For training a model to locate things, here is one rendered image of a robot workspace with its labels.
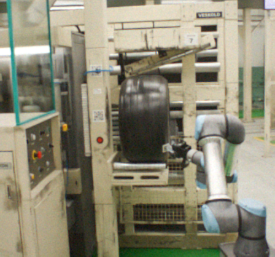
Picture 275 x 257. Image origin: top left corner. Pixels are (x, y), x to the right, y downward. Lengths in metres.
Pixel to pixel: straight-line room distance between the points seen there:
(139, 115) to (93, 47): 0.55
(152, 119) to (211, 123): 0.54
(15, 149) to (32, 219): 0.37
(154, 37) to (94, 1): 0.49
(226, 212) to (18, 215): 1.01
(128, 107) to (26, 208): 0.80
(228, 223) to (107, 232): 1.22
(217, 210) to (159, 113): 0.80
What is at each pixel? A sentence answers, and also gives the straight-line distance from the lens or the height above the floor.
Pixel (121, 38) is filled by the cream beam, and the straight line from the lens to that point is 2.62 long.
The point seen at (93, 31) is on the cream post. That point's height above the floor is 1.76.
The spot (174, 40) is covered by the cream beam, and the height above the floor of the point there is 1.70.
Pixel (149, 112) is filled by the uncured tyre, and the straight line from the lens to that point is 2.16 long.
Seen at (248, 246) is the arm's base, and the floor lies 0.78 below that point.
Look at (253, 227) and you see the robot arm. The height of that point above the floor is 0.86.
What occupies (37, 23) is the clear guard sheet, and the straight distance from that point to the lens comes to 2.16.
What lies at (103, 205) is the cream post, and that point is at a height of 0.61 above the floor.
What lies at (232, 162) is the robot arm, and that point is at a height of 1.03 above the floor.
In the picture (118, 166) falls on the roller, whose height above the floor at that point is 0.90.
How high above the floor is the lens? 1.52
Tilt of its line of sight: 8 degrees down
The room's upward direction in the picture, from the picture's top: 2 degrees counter-clockwise
